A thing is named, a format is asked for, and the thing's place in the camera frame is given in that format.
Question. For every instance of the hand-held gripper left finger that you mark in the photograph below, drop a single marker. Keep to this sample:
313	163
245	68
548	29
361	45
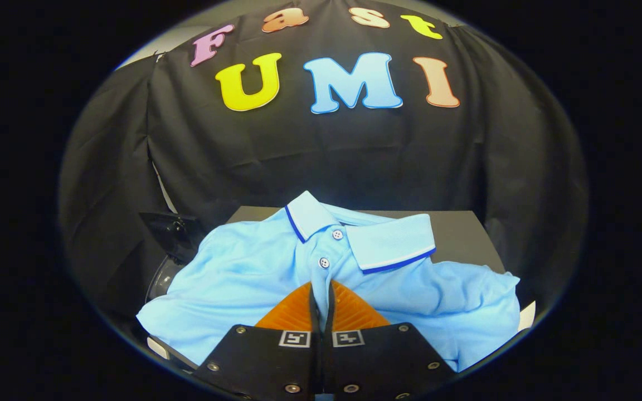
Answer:
276	367

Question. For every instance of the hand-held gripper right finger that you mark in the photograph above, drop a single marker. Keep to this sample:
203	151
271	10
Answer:
377	362

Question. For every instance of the light blue polo shirt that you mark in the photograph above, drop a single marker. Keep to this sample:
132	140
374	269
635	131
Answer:
243	278

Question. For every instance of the grey cabinet with dark top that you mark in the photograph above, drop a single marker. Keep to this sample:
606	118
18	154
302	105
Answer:
460	234

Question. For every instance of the black backdrop cloth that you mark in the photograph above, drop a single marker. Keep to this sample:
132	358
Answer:
332	156

